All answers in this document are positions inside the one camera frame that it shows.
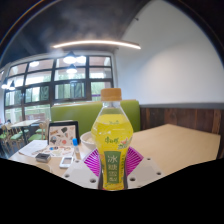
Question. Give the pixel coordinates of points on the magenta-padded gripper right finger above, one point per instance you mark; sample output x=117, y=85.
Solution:
x=144, y=171

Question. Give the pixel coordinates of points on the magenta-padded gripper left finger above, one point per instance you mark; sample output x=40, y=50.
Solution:
x=79, y=173

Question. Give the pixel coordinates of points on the yellow drink bottle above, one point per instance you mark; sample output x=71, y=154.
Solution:
x=111, y=133

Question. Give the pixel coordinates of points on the white handheld device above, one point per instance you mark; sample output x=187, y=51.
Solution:
x=66, y=161

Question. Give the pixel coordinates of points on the small blue-capped bottle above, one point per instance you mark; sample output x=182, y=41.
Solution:
x=76, y=150

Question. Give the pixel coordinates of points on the printed sticker sheet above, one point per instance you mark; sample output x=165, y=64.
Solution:
x=61, y=151

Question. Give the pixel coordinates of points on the white ceramic bowl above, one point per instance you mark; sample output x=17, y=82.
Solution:
x=87, y=141

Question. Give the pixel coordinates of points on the small black box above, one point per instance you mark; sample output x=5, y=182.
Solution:
x=43, y=157

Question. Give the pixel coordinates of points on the black-framed picture stand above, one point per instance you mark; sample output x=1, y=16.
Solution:
x=62, y=135

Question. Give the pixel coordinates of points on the white paper sheet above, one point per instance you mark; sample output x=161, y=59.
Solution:
x=31, y=148

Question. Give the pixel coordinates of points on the green upholstered bench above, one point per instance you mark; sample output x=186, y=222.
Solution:
x=80, y=115

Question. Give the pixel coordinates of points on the wooden dining table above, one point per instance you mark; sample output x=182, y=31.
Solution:
x=25, y=123

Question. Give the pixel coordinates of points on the group of green-seated wooden chairs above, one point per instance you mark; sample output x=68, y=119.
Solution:
x=15, y=135

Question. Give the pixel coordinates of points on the group of pendant ceiling lamps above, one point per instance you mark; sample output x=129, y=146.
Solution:
x=70, y=59

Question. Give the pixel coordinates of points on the curved linear ceiling light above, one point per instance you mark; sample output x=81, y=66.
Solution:
x=96, y=42

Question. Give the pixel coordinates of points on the black-framed window wall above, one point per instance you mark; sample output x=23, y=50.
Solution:
x=53, y=81

